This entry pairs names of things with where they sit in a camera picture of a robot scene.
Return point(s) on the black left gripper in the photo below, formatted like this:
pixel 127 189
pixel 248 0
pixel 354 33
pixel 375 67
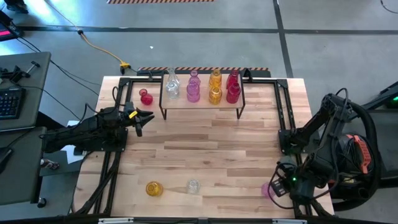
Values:
pixel 119 117

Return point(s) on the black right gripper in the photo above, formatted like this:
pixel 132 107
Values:
pixel 300 185

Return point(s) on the tall pink glass vase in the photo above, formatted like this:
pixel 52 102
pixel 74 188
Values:
pixel 266 190

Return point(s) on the tall clear glass vase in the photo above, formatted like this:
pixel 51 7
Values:
pixel 172 74

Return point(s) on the pink ribbed glass vase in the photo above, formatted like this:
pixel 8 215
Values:
pixel 193 93

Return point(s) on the small pink glass vase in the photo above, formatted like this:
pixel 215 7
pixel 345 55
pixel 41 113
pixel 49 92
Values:
pixel 194 77

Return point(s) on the wide yellow glass vase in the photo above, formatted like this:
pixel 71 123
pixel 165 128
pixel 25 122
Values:
pixel 154 188

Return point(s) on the yellow ribbed glass vase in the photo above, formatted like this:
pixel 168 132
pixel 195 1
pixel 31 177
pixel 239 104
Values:
pixel 214 79
pixel 215 96

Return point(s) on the small clear glass vase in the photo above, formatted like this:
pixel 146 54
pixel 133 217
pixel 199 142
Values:
pixel 193 186

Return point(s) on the wide red glass vase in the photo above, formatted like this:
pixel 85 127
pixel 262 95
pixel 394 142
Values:
pixel 233 95

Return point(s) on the slim red glass vase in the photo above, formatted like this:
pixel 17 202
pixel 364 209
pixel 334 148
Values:
pixel 232 77

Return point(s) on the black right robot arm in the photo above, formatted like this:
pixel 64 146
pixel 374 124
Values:
pixel 311 123

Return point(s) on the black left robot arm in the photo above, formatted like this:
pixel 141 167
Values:
pixel 81 133

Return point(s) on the conical red glass vase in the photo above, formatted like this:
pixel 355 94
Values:
pixel 145 99

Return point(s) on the black orange shop vacuum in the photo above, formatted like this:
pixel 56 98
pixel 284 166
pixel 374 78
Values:
pixel 362 152

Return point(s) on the grey desk top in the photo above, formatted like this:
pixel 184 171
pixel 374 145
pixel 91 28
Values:
pixel 37 77
pixel 21 174

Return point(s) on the black stand with green light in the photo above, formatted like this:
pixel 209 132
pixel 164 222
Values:
pixel 385 96

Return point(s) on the black backlit keyboard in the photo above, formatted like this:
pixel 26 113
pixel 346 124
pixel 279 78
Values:
pixel 11 104

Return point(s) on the black clamp tool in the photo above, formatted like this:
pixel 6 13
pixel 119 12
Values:
pixel 17 74

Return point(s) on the black caster wheel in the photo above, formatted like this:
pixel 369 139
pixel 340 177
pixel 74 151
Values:
pixel 41 203

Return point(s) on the black computer mouse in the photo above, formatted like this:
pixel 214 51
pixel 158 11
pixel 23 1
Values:
pixel 4 157

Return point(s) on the monitor with pink screen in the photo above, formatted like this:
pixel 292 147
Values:
pixel 4 31

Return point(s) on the silver metal bracket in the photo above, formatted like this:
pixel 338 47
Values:
pixel 115 220
pixel 289 221

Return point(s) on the wooden shelf black metal frame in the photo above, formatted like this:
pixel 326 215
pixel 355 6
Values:
pixel 205 104

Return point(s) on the black aluminium table frame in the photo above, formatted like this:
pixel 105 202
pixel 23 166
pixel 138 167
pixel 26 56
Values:
pixel 283 83

